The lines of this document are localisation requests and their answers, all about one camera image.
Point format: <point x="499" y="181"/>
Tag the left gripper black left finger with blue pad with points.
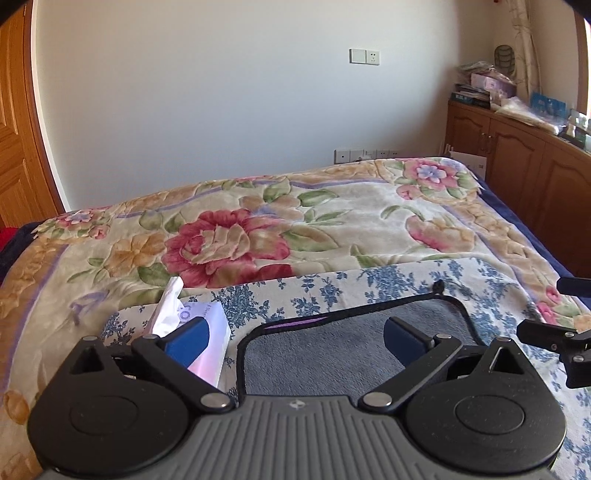
<point x="166" y="360"/>

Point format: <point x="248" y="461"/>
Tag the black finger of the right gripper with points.
<point x="574" y="286"/>
<point x="572" y="347"/>

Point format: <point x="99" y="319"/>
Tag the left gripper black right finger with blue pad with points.
<point x="423" y="358"/>

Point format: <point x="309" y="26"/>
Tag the purple and grey microfibre towel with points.
<point x="342" y="353"/>

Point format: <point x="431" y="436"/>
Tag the pink white tissue pack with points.
<point x="170" y="313"/>

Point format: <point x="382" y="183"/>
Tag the wooden sideboard cabinet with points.
<point x="540" y="177"/>

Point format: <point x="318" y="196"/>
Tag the floral plush bed blanket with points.
<point x="265" y="248"/>

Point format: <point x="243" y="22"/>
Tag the white box beside bed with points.
<point x="476" y="163"/>

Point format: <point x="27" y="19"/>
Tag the blue packet on cabinet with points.
<point x="548" y="107"/>

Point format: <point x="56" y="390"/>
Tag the red cloth at bedside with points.
<point x="11" y="240"/>

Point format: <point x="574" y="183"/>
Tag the beige patterned curtain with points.
<point x="528" y="76"/>

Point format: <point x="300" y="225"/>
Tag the dark book stack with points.
<point x="469" y="95"/>

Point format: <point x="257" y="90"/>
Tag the wooden door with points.
<point x="28" y="188"/>

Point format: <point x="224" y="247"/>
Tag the pink box on cabinet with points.
<point x="500" y="86"/>

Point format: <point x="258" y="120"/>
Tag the dark woven vase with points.
<point x="504" y="60"/>

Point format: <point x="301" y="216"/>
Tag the white wall socket row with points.
<point x="349" y="156"/>

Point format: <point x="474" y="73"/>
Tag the white wall switch plate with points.
<point x="364" y="57"/>

